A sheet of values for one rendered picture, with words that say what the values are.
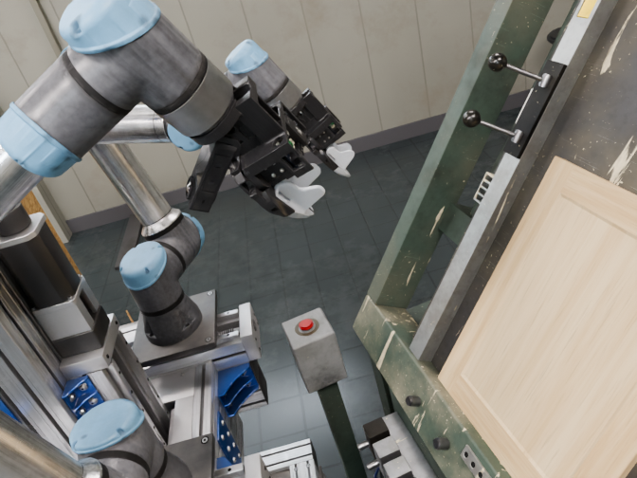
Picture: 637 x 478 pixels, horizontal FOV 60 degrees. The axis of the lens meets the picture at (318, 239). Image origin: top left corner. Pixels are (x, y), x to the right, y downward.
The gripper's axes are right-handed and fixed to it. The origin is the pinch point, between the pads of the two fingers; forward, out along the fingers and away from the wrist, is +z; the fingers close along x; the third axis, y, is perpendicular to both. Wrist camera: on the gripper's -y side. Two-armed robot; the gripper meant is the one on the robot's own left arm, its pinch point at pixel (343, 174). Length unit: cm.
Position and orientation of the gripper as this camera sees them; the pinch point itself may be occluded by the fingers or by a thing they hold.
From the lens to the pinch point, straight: 125.4
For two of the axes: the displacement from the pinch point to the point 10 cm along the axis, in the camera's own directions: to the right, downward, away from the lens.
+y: 7.5, -6.1, -2.7
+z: 6.5, 5.9, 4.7
